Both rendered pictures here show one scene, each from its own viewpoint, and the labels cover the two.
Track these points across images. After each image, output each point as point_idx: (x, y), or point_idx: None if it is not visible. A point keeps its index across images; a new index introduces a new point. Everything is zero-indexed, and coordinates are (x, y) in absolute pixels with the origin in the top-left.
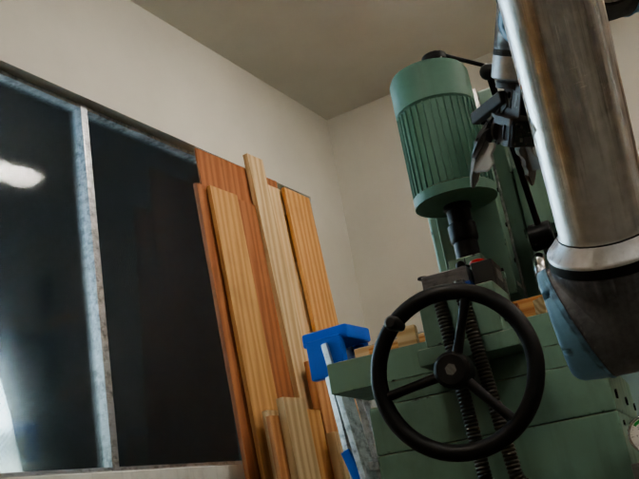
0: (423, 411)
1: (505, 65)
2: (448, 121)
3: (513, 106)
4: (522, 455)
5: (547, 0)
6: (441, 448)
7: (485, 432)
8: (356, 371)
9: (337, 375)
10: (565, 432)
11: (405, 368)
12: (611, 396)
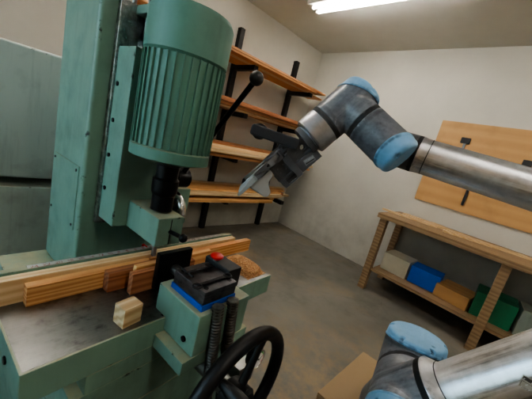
0: (130, 382)
1: (328, 137)
2: (215, 98)
3: (302, 160)
4: (187, 382)
5: None
6: None
7: (171, 378)
8: (66, 370)
9: (34, 384)
10: None
11: (127, 350)
12: None
